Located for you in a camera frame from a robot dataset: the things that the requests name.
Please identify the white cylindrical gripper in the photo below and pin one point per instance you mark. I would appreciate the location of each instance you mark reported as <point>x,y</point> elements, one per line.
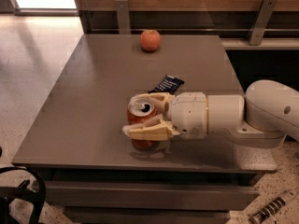
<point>188,113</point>

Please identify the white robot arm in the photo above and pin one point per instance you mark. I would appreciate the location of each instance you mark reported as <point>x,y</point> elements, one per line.
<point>262,117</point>

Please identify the left metal wall bracket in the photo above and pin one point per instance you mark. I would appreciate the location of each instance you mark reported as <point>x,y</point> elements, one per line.
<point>123,16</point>

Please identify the striped cylindrical floor object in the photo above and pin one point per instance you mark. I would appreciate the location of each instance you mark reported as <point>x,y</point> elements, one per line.
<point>269,210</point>

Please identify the red coca-cola can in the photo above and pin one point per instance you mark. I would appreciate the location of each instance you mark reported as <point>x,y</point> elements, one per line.
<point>138,111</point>

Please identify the metal wall bracket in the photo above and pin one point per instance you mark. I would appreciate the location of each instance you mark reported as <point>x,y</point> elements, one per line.
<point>262,18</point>
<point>123,16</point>

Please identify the red apple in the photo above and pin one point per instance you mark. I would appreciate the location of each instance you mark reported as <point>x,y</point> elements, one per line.
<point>150,40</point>

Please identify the right metal wall bracket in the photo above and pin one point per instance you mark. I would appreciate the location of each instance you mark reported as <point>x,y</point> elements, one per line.
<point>262,18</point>

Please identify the grey metal shelf ledge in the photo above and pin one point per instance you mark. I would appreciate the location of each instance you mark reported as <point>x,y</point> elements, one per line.
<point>266,44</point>

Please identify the dark blue snack bar wrapper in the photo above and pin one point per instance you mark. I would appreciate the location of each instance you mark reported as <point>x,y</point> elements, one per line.
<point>168,84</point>

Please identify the grey table with drawers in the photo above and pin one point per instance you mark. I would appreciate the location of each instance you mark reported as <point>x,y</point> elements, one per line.
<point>90,167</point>

